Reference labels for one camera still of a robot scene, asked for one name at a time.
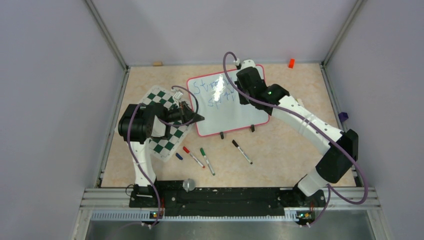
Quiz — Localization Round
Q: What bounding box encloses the orange toy block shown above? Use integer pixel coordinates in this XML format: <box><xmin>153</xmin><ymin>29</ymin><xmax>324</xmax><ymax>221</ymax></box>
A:
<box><xmin>288</xmin><ymin>58</ymin><xmax>295</xmax><ymax>69</ymax></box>

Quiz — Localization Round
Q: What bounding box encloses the black marker pen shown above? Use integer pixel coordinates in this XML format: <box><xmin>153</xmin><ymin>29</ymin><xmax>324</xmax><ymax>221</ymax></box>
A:
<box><xmin>231</xmin><ymin>139</ymin><xmax>253</xmax><ymax>165</ymax></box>

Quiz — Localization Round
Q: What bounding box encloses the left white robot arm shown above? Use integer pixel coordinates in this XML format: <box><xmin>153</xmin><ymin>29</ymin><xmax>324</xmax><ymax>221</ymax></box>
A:
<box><xmin>117</xmin><ymin>101</ymin><xmax>205</xmax><ymax>187</ymax></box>

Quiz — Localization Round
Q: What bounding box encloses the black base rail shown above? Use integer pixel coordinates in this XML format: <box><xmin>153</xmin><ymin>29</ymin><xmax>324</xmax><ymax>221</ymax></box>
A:
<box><xmin>129</xmin><ymin>180</ymin><xmax>326</xmax><ymax>217</ymax></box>

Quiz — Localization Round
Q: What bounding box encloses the green white chess mat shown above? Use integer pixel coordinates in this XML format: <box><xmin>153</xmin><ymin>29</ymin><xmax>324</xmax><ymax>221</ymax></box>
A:
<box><xmin>137</xmin><ymin>85</ymin><xmax>195</xmax><ymax>164</ymax></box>

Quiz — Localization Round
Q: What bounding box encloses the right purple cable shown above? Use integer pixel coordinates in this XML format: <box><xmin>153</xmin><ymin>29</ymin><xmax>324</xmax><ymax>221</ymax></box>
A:
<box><xmin>222</xmin><ymin>51</ymin><xmax>369</xmax><ymax>228</ymax></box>

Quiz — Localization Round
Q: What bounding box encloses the blue marker cap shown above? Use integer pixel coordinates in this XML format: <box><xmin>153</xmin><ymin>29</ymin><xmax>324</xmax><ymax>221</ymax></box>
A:
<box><xmin>175</xmin><ymin>153</ymin><xmax>184</xmax><ymax>161</ymax></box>

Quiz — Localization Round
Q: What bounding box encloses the red marker pen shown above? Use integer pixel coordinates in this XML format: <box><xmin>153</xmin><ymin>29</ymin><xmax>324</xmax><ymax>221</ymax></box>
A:
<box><xmin>183</xmin><ymin>146</ymin><xmax>205</xmax><ymax>168</ymax></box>

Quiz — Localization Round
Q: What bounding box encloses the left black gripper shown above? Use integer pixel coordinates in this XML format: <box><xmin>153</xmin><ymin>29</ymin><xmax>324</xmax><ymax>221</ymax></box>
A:
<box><xmin>163</xmin><ymin>100</ymin><xmax>204</xmax><ymax>125</ymax></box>

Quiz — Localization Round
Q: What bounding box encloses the grey mesh ball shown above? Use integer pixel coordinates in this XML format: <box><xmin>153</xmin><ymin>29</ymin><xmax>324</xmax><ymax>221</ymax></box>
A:
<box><xmin>182</xmin><ymin>178</ymin><xmax>196</xmax><ymax>192</ymax></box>

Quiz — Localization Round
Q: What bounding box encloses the small wooden block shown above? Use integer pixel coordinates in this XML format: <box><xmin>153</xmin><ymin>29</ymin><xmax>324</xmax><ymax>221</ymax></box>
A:
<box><xmin>152</xmin><ymin>61</ymin><xmax>163</xmax><ymax>67</ymax></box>

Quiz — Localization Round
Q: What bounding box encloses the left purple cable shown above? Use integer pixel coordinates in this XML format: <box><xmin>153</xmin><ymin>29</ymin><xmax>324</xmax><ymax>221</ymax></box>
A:
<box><xmin>126</xmin><ymin>85</ymin><xmax>200</xmax><ymax>228</ymax></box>

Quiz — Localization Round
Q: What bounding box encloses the green marker pen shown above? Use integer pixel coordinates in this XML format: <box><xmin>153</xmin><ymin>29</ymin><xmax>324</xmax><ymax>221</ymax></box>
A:
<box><xmin>200</xmin><ymin>147</ymin><xmax>216</xmax><ymax>176</ymax></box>

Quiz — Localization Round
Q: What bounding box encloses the purple cable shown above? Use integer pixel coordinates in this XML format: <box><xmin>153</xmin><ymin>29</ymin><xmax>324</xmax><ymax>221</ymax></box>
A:
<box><xmin>126</xmin><ymin>85</ymin><xmax>200</xmax><ymax>228</ymax></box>
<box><xmin>222</xmin><ymin>51</ymin><xmax>369</xmax><ymax>228</ymax></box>

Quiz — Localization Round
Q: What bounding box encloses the pink framed whiteboard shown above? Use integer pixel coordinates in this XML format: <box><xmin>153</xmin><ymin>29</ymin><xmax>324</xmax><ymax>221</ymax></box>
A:
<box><xmin>186</xmin><ymin>72</ymin><xmax>270</xmax><ymax>137</ymax></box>

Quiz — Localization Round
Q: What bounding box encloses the purple toy block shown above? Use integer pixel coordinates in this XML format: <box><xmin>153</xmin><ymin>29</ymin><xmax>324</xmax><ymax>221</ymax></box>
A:
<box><xmin>338</xmin><ymin>112</ymin><xmax>349</xmax><ymax>123</ymax></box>

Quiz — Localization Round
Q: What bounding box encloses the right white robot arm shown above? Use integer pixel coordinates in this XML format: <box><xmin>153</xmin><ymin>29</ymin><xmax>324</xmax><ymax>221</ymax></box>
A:
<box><xmin>234</xmin><ymin>59</ymin><xmax>359</xmax><ymax>206</ymax></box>

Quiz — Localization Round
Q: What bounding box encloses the black whiteboard stand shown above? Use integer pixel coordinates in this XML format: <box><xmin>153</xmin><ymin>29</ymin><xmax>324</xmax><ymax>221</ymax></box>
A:
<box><xmin>218</xmin><ymin>124</ymin><xmax>256</xmax><ymax>140</ymax></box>

